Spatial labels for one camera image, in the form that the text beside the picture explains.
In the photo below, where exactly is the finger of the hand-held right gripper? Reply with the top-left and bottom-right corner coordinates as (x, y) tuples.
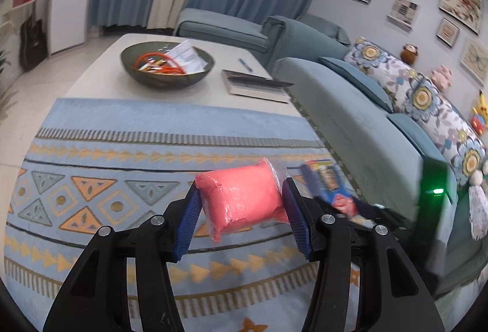
(353, 200), (418, 238)

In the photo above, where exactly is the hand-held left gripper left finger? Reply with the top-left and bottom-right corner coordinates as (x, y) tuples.
(44, 181), (203, 332)

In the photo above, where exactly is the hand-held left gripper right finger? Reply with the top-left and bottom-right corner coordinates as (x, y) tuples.
(281, 176), (446, 332)

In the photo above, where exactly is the blue snack wrapper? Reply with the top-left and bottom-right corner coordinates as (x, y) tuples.
(299, 160), (361, 219)

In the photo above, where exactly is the pink tissue packet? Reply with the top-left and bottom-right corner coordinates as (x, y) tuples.
(194, 157), (290, 244)

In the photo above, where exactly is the blue cushion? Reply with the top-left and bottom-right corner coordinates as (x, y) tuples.
(319, 56), (394, 113)
(387, 113), (458, 188)

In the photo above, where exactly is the blue patterned rug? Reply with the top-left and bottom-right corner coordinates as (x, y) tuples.
(4, 97), (367, 332)

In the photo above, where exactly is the yellow plush toy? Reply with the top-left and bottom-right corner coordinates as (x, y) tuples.
(472, 90), (488, 134)

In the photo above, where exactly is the blue-grey sofa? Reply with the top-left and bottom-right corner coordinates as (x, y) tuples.
(175, 8), (488, 298)

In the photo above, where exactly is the floral cushion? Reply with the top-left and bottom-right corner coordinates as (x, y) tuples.
(343, 36), (488, 188)

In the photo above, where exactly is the pink plush toy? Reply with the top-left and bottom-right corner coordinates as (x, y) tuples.
(431, 65), (452, 88)

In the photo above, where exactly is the grey book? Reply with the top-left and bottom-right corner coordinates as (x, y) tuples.
(222, 69), (295, 103)

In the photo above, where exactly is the dark round bowl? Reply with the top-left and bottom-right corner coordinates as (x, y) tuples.
(120, 42), (215, 89)

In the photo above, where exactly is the white coffee table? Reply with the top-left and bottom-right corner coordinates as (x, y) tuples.
(65, 33), (306, 119)

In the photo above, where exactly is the brown figurine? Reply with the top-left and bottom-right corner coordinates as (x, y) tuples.
(400, 44), (419, 65)

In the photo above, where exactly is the green potted plant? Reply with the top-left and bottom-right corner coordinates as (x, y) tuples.
(0, 50), (16, 115)

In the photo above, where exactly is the black guitar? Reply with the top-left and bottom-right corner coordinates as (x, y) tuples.
(19, 0), (48, 69)

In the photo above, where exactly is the orange cable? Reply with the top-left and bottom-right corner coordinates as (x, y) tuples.
(132, 53), (184, 75)

